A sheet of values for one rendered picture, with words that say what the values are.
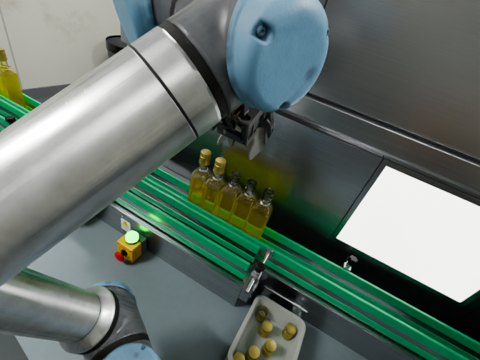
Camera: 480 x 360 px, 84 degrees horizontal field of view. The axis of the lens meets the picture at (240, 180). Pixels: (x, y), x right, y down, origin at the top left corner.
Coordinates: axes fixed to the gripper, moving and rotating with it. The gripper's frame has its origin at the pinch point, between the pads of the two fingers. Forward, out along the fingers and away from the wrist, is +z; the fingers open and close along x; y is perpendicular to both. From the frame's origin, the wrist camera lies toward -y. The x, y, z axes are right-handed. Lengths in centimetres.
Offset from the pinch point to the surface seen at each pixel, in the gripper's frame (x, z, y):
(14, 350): -71, 114, 80
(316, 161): 13.9, 20.3, -22.3
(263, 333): 23, 50, 22
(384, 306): 53, 47, -3
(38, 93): -292, 164, -72
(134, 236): -28, 45, 20
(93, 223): -50, 55, 22
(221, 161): -11.2, 22.1, -8.1
